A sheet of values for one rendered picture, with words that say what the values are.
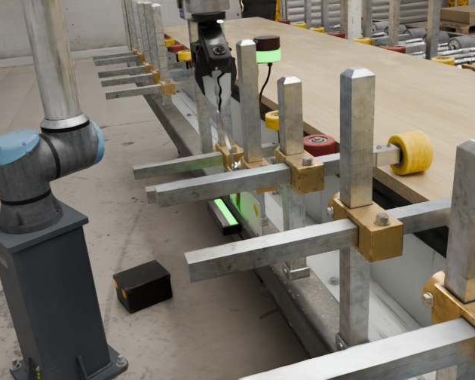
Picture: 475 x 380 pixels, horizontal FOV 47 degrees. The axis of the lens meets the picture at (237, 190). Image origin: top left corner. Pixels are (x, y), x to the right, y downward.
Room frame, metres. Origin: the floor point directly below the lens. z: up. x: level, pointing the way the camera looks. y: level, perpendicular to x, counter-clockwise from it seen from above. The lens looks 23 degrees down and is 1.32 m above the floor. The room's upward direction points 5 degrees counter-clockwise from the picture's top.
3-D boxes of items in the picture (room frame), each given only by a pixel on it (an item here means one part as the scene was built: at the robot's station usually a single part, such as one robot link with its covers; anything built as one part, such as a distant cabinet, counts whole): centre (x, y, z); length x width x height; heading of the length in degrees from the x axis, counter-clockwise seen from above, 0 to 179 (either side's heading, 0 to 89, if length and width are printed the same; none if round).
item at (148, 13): (2.66, 0.35, 0.91); 0.04 x 0.04 x 0.48; 15
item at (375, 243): (0.71, -0.18, 0.95); 0.14 x 0.06 x 0.05; 15
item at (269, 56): (1.22, -0.09, 1.11); 0.06 x 0.06 x 0.02
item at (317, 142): (1.21, -0.20, 0.85); 0.08 x 0.08 x 0.11
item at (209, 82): (1.18, 0.05, 1.04); 0.06 x 0.03 x 0.09; 15
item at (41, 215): (1.55, 0.65, 0.65); 0.19 x 0.19 x 0.10
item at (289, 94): (0.97, -0.11, 0.87); 0.04 x 0.04 x 0.48; 15
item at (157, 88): (2.37, 0.32, 0.80); 0.44 x 0.03 x 0.04; 105
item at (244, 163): (1.19, -0.05, 0.85); 0.14 x 0.06 x 0.05; 15
